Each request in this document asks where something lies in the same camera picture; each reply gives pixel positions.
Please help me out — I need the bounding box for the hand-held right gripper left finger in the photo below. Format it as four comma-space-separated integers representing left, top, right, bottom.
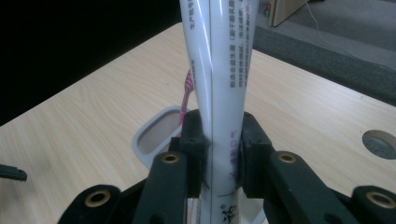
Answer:
132, 108, 209, 224

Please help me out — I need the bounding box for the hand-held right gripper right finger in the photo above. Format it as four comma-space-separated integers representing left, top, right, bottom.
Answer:
236, 111, 359, 224

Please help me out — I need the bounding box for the grey plastic holder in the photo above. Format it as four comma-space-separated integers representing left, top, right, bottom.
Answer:
131, 105, 268, 224

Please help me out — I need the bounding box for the pink toothbrush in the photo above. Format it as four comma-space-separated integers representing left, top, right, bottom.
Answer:
177, 69, 196, 138

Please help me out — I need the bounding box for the white toothpaste tube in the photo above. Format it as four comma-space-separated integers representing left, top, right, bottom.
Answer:
178, 0, 261, 224

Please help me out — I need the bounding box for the cardboard box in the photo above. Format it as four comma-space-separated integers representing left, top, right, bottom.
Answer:
267, 0, 310, 28

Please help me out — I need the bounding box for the thin white cable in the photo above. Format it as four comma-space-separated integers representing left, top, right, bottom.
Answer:
305, 0, 396, 73

